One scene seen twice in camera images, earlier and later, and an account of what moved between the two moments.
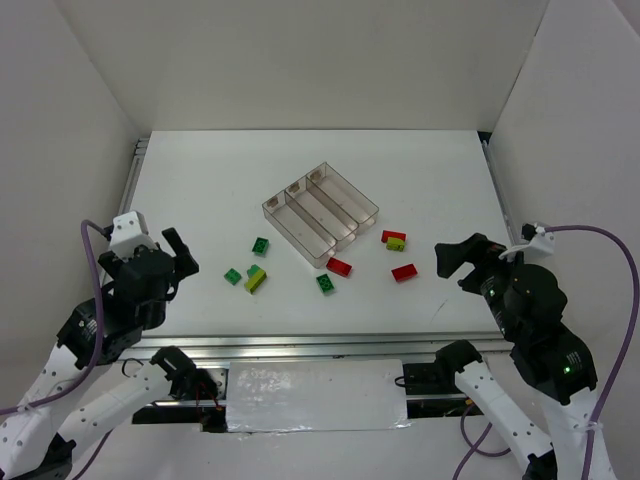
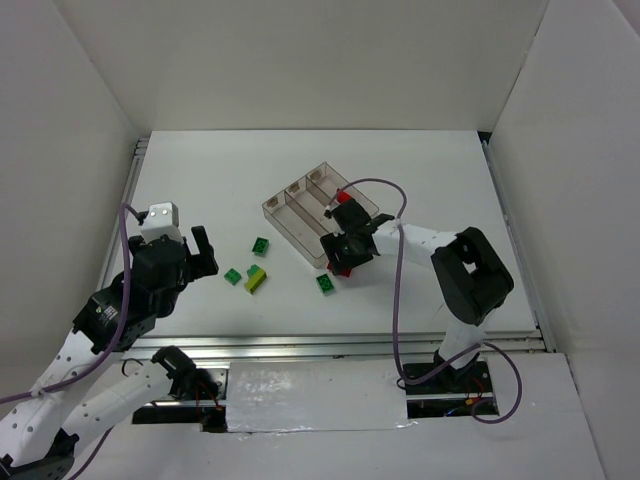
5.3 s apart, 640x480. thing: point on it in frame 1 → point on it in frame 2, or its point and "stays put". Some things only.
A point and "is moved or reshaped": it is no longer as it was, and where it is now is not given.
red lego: (393, 234) is moved or reshaped
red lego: (338, 267) stays put
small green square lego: (233, 276) stays put
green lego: (324, 284) stays put
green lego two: (260, 246) stays put
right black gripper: (473, 270) → (343, 248)
